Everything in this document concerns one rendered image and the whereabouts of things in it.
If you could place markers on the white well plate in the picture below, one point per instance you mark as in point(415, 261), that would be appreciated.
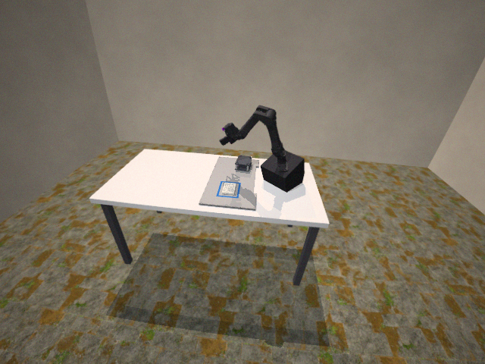
point(229, 188)

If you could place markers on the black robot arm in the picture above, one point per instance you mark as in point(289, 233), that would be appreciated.
point(266, 116)

